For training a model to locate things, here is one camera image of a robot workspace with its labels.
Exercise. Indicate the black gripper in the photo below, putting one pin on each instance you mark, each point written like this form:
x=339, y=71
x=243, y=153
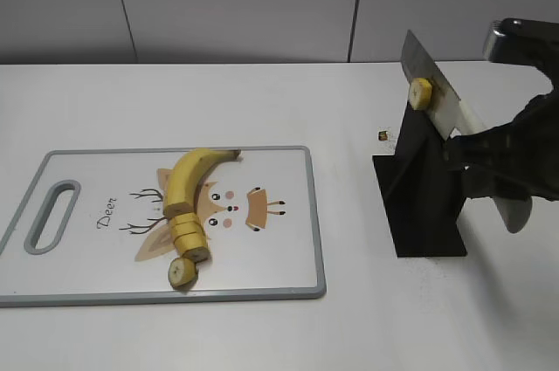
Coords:
x=515, y=160

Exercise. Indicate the steel cleaver knife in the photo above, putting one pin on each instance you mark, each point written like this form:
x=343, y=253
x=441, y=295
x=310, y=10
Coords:
x=447, y=111

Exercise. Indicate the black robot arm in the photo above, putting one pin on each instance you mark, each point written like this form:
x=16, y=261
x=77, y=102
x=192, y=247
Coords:
x=515, y=41

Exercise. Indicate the banana slice on blade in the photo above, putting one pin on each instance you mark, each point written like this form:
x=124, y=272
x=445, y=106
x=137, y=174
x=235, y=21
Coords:
x=420, y=92

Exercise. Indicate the yellow banana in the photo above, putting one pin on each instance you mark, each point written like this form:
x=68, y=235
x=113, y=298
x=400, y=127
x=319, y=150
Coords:
x=180, y=200

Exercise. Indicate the loose banana end slice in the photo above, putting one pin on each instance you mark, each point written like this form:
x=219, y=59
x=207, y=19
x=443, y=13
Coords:
x=182, y=271

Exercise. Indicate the black knife stand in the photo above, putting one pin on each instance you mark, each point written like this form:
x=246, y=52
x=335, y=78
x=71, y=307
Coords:
x=421, y=197

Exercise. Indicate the small brown crumb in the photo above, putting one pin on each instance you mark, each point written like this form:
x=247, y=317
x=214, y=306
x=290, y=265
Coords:
x=383, y=136

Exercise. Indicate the white deer cutting board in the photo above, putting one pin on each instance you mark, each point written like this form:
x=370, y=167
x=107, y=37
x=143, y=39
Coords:
x=89, y=231

